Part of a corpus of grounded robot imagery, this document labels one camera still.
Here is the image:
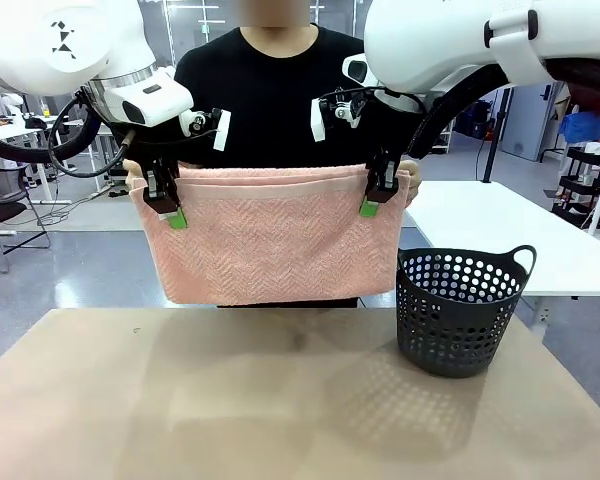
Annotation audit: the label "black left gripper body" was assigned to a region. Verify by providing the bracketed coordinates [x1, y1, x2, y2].
[124, 124, 189, 166]

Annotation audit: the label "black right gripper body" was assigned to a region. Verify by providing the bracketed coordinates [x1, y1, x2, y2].
[372, 102, 417, 155]

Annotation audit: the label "pink herringbone towel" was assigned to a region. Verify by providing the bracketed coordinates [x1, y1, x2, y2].
[128, 163, 412, 306]

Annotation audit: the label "dark grey perforated basket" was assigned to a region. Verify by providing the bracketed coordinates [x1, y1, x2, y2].
[395, 243, 538, 379]

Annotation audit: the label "person's left hand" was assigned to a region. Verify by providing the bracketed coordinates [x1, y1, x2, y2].
[398, 160, 422, 207]

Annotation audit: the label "person's right hand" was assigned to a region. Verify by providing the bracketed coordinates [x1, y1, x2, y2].
[123, 158, 149, 190]

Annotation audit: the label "white desk with boxes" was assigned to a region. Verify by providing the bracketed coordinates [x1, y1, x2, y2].
[79, 127, 134, 199]

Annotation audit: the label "white shoe rack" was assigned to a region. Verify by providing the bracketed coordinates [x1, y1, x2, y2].
[432, 118, 455, 155]

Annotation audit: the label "black luggage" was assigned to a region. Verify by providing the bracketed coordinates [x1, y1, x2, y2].
[454, 98, 495, 140]

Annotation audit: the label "large white table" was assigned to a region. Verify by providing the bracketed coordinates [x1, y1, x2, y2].
[403, 179, 600, 301]

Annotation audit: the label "black tripod pole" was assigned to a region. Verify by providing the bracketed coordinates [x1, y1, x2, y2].
[481, 88, 512, 185]

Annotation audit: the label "person's black t-shirt torso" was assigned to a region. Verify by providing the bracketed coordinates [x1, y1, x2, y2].
[173, 23, 417, 309]

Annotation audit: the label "grey door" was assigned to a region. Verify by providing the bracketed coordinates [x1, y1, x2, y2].
[499, 82, 569, 162]

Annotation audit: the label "black office chair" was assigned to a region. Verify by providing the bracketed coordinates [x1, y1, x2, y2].
[0, 167, 52, 254]

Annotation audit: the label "blue bag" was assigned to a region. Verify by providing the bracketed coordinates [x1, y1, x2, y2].
[559, 110, 600, 144]

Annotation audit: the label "black utility cart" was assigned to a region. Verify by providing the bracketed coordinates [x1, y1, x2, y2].
[559, 144, 600, 211]

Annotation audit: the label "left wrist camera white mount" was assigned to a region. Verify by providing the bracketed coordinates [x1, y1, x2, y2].
[178, 107, 232, 151]

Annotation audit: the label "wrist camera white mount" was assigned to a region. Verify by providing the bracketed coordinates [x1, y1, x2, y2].
[309, 88, 370, 143]
[178, 107, 232, 151]

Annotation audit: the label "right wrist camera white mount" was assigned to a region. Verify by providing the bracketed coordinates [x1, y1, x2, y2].
[309, 88, 370, 143]

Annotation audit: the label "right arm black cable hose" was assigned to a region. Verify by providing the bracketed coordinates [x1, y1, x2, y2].
[407, 62, 511, 161]

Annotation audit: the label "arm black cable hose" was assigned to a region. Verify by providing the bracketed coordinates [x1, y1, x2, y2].
[0, 92, 132, 179]
[407, 62, 511, 161]

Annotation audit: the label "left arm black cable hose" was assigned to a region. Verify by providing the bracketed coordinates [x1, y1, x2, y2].
[0, 92, 132, 179]

